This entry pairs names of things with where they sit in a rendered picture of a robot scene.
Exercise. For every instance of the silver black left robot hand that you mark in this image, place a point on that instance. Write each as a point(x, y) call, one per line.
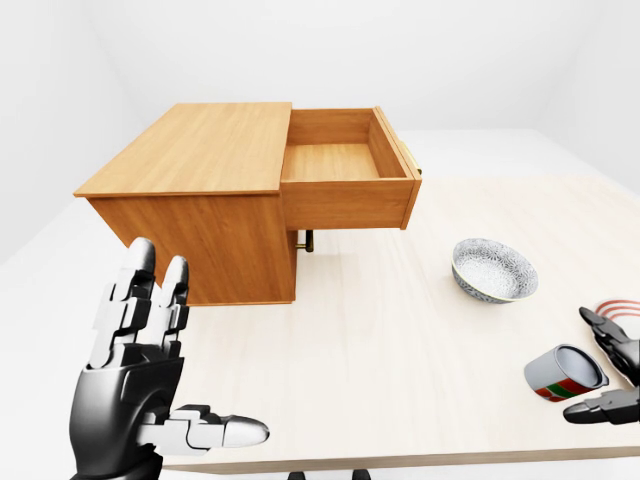
point(120, 400)

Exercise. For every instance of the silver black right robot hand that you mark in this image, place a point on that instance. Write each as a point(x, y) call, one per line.
point(625, 350)

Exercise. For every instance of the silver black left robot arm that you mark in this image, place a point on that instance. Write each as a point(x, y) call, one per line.
point(115, 474)

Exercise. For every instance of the wooden cabinet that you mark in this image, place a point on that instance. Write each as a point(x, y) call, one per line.
point(200, 165)

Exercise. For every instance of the open wooden drawer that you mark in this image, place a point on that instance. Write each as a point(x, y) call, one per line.
point(345, 200)

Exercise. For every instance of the plate with red rings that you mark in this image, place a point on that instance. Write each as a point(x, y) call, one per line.
point(620, 307)

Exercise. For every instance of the grey tin, red green label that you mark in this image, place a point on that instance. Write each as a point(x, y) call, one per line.
point(550, 372)

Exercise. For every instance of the patterned white bowl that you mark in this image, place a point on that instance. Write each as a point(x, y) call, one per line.
point(495, 272)

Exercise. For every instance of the small dark shape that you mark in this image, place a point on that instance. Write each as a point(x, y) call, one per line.
point(361, 475)
point(296, 476)

